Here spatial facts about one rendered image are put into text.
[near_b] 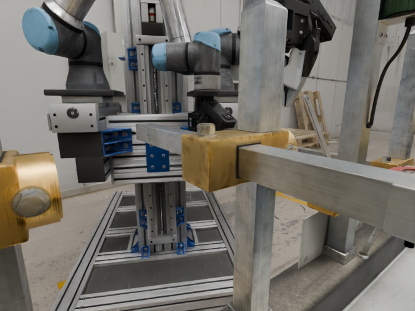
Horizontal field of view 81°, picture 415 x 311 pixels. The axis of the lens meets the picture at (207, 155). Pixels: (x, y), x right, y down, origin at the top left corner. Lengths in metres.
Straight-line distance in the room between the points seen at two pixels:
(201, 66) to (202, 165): 0.49
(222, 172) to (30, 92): 2.63
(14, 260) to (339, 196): 0.21
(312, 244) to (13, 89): 2.64
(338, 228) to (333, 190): 0.36
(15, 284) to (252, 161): 0.19
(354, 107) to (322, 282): 0.30
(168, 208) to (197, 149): 0.97
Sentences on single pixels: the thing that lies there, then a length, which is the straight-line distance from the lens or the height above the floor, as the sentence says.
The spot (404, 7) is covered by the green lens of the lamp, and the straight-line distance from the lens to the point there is 0.47.
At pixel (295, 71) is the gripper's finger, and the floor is 1.05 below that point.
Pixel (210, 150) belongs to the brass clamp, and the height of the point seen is 0.96.
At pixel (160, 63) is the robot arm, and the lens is 0.74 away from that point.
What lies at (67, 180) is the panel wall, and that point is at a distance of 2.94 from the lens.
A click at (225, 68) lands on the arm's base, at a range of 1.00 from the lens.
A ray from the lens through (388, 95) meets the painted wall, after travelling 8.40.
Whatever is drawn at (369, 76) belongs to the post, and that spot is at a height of 1.04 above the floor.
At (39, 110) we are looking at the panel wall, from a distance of 2.80.
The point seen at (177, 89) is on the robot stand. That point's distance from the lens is 1.15.
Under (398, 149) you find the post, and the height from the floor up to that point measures 0.89.
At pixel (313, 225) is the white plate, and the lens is 0.51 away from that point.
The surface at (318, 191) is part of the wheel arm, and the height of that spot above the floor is 0.94.
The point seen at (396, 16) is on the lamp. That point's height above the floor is 1.12.
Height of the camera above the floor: 1.01
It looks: 13 degrees down
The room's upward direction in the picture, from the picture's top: straight up
